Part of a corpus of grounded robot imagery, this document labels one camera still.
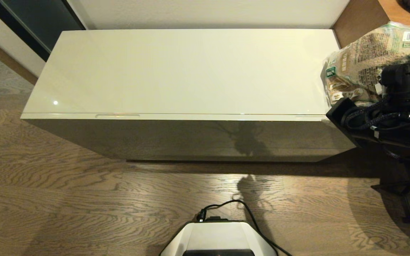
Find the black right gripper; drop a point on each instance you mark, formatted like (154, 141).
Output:
(338, 113)

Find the green clear snack bag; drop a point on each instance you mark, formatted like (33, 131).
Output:
(361, 53)

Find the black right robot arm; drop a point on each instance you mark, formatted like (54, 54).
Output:
(408, 81)

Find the brown wooden desk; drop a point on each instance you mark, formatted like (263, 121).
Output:
(358, 17)

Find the glossy beige low cabinet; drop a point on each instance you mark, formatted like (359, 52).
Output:
(190, 71)

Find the dark glass door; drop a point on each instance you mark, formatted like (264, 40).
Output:
(37, 17)

